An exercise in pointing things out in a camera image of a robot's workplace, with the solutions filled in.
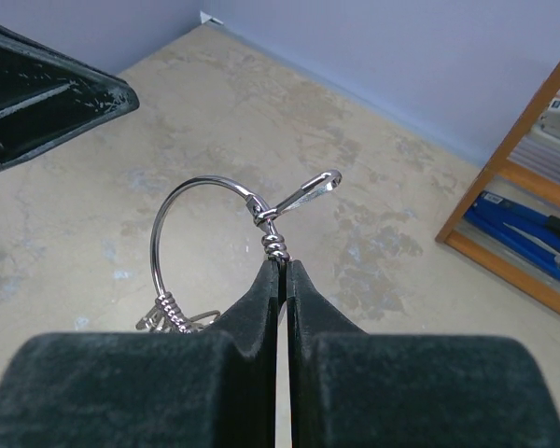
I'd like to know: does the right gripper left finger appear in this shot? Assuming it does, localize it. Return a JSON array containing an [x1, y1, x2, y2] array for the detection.
[[0, 261, 280, 447]]

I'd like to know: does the large metal keyring with clips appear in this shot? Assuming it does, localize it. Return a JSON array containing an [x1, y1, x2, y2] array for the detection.
[[135, 169, 343, 334]]

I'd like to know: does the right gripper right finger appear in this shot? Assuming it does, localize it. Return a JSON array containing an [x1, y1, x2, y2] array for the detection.
[[286, 261, 560, 447]]

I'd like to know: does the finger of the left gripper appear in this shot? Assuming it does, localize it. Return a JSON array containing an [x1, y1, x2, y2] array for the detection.
[[0, 25, 139, 172]]

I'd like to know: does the blue stapler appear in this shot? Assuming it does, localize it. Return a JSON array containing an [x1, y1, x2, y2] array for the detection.
[[464, 190, 560, 281]]

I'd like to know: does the wooden shelf rack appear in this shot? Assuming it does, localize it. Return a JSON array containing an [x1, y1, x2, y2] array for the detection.
[[435, 61, 560, 315]]

